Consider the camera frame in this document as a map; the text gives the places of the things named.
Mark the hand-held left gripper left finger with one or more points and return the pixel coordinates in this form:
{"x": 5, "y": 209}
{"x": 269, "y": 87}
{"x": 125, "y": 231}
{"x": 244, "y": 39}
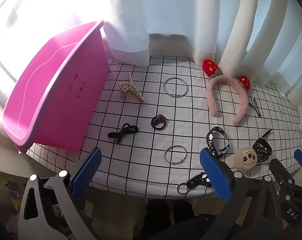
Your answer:
{"x": 89, "y": 168}

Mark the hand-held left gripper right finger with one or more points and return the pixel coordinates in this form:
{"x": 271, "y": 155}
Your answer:
{"x": 215, "y": 175}

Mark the thin dark hair pin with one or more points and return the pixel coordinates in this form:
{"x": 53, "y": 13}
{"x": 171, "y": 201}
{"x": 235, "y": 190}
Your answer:
{"x": 257, "y": 110}

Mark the pink plastic bin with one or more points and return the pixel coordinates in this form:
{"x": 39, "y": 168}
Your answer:
{"x": 53, "y": 92}

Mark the black hair clip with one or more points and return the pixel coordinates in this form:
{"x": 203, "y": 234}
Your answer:
{"x": 262, "y": 147}

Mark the beige plush bear ball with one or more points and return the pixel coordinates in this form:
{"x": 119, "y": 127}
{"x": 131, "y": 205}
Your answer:
{"x": 245, "y": 158}

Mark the silver bangle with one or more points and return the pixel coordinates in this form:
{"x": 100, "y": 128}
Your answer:
{"x": 164, "y": 155}
{"x": 164, "y": 87}

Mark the person's dark clothing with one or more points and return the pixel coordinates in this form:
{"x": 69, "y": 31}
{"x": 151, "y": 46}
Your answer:
{"x": 165, "y": 215}

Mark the pink fluffy strawberry headband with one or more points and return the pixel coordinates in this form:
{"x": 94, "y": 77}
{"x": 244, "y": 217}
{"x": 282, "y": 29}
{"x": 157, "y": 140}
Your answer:
{"x": 212, "y": 100}

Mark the pearl hair claw clip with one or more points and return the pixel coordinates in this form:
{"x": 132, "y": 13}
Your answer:
{"x": 128, "y": 90}

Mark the white curtain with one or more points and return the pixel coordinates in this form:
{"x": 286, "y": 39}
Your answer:
{"x": 165, "y": 10}

